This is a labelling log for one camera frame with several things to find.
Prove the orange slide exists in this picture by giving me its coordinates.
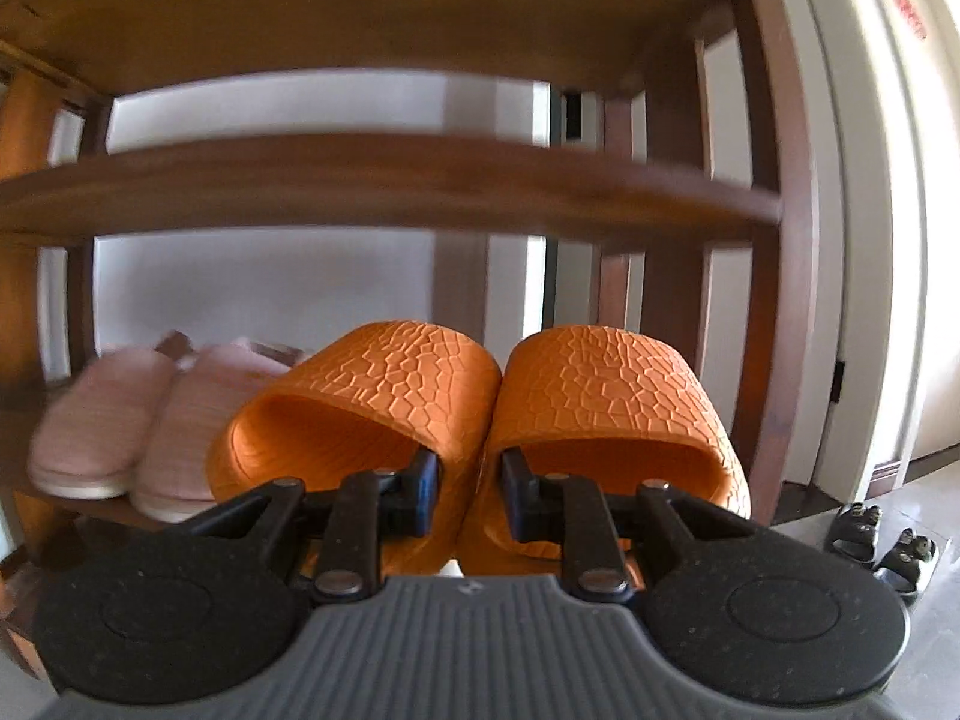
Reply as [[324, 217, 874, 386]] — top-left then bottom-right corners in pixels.
[[455, 325, 752, 577], [206, 320, 501, 575]]

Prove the pink plush slipper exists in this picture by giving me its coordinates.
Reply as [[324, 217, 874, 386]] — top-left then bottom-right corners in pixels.
[[26, 332, 192, 500], [130, 338, 304, 523]]

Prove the dark slipper far left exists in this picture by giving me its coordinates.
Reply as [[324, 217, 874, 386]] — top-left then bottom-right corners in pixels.
[[823, 502, 882, 567]]

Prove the dark slipper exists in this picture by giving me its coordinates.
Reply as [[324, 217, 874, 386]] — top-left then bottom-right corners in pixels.
[[874, 528, 939, 606], [823, 502, 882, 567]]

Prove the dark slipper far right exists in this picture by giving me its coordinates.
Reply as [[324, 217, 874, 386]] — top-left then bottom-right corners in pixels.
[[874, 528, 939, 606]]

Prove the brown wooden shoe rack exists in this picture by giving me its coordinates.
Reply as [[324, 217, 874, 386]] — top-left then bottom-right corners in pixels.
[[2, 0, 814, 520]]

